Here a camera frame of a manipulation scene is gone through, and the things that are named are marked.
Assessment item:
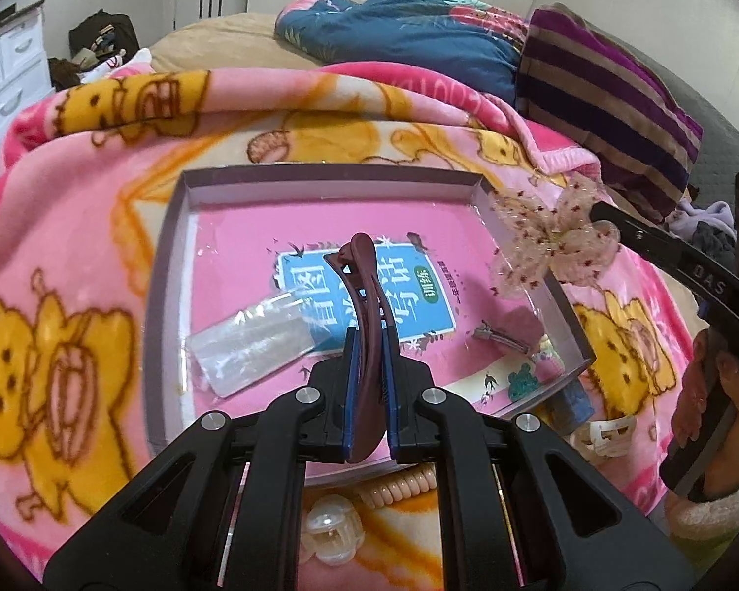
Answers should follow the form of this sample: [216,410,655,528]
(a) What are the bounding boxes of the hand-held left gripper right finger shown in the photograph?
[378,345,697,591]

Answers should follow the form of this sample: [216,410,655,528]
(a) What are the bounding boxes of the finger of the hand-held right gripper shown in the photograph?
[588,200,739,322]

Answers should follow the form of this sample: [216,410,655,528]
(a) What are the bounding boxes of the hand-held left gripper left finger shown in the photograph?
[42,328,370,591]

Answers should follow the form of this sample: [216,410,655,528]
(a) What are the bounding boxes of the maroon hair clip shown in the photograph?
[323,232,401,462]

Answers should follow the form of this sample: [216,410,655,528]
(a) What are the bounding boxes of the peach coil hair tie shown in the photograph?
[354,466,438,509]

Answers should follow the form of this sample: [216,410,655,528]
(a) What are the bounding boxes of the pearl white claw clip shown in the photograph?
[302,492,367,567]

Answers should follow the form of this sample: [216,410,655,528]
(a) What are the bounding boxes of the pink lace bow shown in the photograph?
[483,175,620,296]

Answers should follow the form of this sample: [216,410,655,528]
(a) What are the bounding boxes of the shallow pink cardboard box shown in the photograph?
[141,163,597,481]

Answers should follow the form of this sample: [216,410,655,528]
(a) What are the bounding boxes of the small blue packet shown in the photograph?
[545,375,595,435]

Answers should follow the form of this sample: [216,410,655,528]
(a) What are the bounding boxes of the white plastic claw clip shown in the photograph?
[572,415,638,460]

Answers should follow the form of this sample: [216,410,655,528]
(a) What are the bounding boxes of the person's right forearm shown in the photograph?
[664,459,739,567]

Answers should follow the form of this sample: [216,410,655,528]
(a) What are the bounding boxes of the lilac clothes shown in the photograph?
[668,200,739,253]

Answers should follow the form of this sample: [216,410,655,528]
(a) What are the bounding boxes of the grey headboard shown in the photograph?
[616,31,739,210]

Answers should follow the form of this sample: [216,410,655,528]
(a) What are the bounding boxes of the clear plastic bag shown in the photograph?
[185,292,346,398]

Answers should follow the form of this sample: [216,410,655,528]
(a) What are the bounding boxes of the small metal hair clip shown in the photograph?
[473,319,539,355]

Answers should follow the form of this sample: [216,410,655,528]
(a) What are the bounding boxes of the purple striped pillow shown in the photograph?
[514,3,703,223]

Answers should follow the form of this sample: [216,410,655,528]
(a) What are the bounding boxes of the pink bear printed blanket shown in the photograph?
[0,65,715,591]

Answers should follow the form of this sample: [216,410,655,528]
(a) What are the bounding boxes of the dark blue floral quilt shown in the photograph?
[274,0,531,108]

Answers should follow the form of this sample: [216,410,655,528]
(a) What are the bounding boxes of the beige bed sheet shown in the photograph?
[144,12,327,71]

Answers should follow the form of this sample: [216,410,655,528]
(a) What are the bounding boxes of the pile of clothes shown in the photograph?
[49,49,149,90]

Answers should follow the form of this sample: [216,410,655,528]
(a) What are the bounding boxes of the dark bag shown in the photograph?
[67,10,139,56]

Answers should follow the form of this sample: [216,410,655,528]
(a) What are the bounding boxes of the white drawer cabinet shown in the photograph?
[0,3,53,164]

